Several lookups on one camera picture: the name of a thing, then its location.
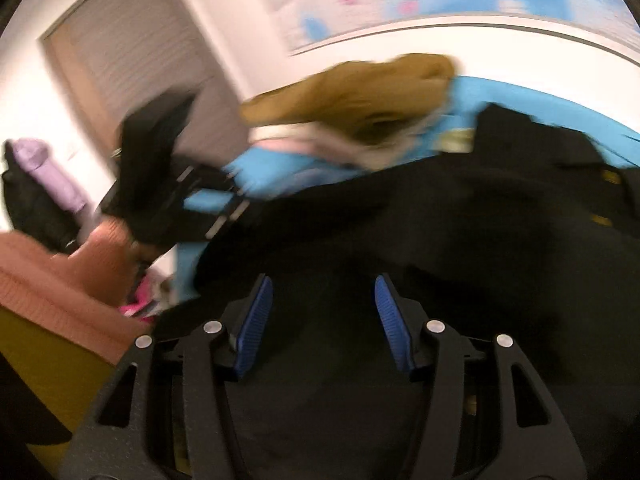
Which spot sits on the pink cloth item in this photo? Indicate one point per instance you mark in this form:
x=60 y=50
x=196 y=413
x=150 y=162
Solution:
x=135 y=305

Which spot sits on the black hanging jacket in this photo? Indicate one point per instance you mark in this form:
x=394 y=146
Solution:
x=30 y=212

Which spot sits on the pale crumpled cloth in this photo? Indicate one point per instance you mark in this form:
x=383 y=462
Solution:
x=320 y=142

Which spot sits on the large black garment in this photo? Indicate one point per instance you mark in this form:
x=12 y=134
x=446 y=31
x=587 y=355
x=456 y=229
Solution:
x=400 y=220

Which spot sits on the person's left forearm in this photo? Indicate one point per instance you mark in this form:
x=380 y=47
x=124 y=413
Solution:
x=45 y=285

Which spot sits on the purple jacket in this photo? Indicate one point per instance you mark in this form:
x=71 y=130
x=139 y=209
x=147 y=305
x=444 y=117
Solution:
x=42 y=170

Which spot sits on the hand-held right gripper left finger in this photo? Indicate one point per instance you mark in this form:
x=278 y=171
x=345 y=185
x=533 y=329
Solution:
x=255 y=327

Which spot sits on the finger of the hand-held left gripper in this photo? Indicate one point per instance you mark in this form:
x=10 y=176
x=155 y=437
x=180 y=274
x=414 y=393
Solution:
x=207 y=180
x=227 y=217

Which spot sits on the blue bed sheet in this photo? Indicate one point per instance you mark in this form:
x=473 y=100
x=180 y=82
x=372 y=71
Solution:
x=280 y=170

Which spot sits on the tan brown garment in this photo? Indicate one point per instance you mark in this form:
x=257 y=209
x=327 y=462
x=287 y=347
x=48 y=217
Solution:
x=350 y=95

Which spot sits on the mustard yellow cloth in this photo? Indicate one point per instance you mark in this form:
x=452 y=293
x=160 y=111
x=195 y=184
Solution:
x=45 y=375

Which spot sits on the grey door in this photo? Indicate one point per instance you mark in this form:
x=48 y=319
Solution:
x=135 y=45

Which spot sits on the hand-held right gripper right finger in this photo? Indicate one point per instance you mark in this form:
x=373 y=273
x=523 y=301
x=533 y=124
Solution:
x=392 y=327

